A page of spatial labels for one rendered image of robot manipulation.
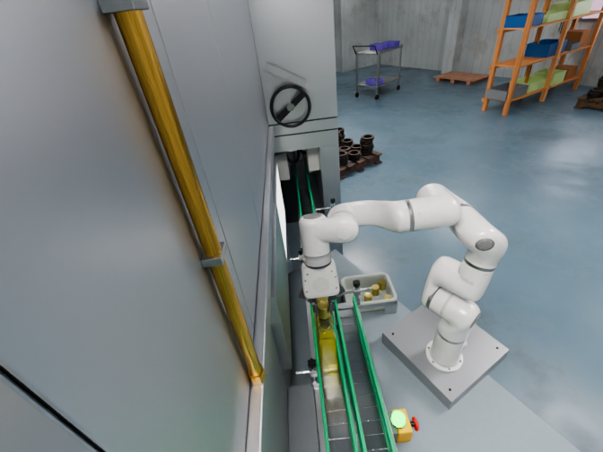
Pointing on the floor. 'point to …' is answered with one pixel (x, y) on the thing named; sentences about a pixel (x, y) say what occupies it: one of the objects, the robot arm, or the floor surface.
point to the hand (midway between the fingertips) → (323, 307)
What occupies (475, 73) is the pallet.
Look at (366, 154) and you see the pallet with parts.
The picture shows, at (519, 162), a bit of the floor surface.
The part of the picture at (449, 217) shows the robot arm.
